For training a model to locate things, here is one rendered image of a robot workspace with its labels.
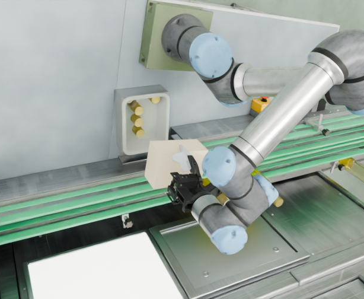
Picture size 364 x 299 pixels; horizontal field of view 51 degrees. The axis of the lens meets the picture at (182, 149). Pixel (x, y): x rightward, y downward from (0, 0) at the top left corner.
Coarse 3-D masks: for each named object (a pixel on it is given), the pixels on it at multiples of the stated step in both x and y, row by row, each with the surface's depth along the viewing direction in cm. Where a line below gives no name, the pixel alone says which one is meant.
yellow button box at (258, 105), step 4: (256, 100) 161; (260, 100) 161; (268, 100) 161; (252, 104) 163; (256, 104) 160; (260, 104) 158; (264, 104) 157; (252, 108) 163; (256, 108) 161; (260, 108) 158; (252, 112) 164; (256, 112) 161; (256, 116) 162
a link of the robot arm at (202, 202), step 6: (198, 198) 97; (204, 198) 95; (210, 198) 95; (198, 204) 95; (204, 204) 94; (210, 204) 100; (192, 210) 96; (198, 210) 94; (198, 216) 94; (198, 222) 95
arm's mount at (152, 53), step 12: (156, 12) 119; (168, 12) 120; (180, 12) 122; (192, 12) 123; (204, 12) 125; (144, 24) 126; (156, 24) 120; (204, 24) 127; (144, 36) 127; (156, 36) 122; (144, 48) 128; (156, 48) 124; (144, 60) 131; (156, 60) 126; (168, 60) 128
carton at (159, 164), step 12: (156, 144) 112; (168, 144) 113; (180, 144) 115; (192, 144) 116; (156, 156) 110; (168, 156) 109; (204, 156) 115; (156, 168) 110; (168, 168) 111; (180, 168) 113; (156, 180) 111; (168, 180) 114
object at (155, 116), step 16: (144, 96) 129; (160, 96) 132; (128, 112) 137; (144, 112) 140; (160, 112) 140; (128, 128) 141; (144, 128) 144; (160, 128) 143; (128, 144) 142; (144, 144) 143
